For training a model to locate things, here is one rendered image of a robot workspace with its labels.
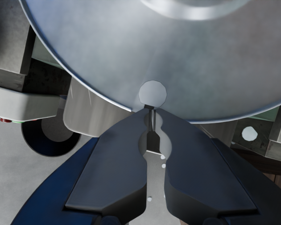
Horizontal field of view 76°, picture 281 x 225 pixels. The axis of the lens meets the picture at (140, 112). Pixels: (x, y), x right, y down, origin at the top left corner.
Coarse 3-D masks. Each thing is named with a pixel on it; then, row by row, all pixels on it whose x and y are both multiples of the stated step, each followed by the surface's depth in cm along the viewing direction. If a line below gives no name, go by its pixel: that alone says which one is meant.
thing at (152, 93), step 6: (144, 84) 14; (150, 84) 14; (156, 84) 14; (144, 90) 14; (150, 90) 14; (156, 90) 14; (162, 90) 14; (144, 96) 14; (150, 96) 14; (156, 96) 14; (162, 96) 14; (144, 102) 14; (150, 102) 14; (156, 102) 14; (162, 102) 14
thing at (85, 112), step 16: (80, 96) 15; (96, 96) 15; (64, 112) 15; (80, 112) 15; (96, 112) 15; (112, 112) 15; (128, 112) 15; (80, 128) 15; (96, 128) 15; (208, 128) 15; (224, 128) 15
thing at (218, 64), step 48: (48, 0) 14; (96, 0) 14; (144, 0) 14; (192, 0) 13; (240, 0) 13; (48, 48) 14; (96, 48) 14; (144, 48) 14; (192, 48) 14; (240, 48) 14; (192, 96) 14; (240, 96) 14
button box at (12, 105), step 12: (0, 96) 30; (12, 96) 30; (24, 96) 31; (36, 96) 33; (48, 96) 37; (0, 108) 30; (12, 108) 30; (24, 108) 31; (36, 108) 34; (48, 108) 39; (12, 120) 31; (24, 120) 32
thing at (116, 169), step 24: (144, 120) 11; (96, 144) 9; (120, 144) 9; (144, 144) 10; (96, 168) 7; (120, 168) 7; (144, 168) 7; (72, 192) 6; (96, 192) 6; (120, 192) 6; (144, 192) 7; (120, 216) 7
